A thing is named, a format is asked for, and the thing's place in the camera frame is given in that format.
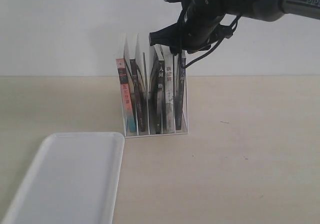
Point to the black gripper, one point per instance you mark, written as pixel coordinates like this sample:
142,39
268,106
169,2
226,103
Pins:
197,28

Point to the dark blue moon book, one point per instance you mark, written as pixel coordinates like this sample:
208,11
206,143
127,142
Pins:
179,89

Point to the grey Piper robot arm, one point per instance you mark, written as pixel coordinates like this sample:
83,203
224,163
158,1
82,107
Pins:
270,10

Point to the grey white spine book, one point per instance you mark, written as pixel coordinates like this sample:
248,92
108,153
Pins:
169,118

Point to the black and white spine book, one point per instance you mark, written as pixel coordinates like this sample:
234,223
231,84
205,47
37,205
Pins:
156,89

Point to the dark brown spine book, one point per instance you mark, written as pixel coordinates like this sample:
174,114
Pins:
138,83

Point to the red spine book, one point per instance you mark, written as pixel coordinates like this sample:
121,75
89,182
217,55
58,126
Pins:
122,59

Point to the white plastic tray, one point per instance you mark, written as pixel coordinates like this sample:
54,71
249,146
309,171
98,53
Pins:
73,179

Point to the white wire book rack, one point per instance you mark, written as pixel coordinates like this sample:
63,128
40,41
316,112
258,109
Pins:
146,76

